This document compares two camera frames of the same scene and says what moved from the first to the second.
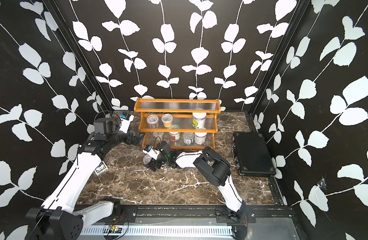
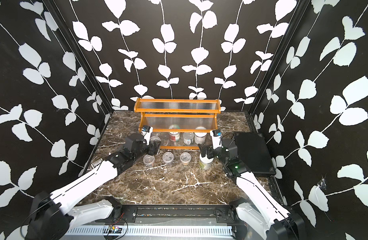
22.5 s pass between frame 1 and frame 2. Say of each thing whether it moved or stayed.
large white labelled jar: stayed
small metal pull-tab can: stayed
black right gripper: moved
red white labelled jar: stayed
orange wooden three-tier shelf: stayed
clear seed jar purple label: stayed
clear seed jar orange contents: moved
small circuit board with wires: stayed
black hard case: stayed
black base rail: stayed
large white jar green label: moved
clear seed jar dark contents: moved
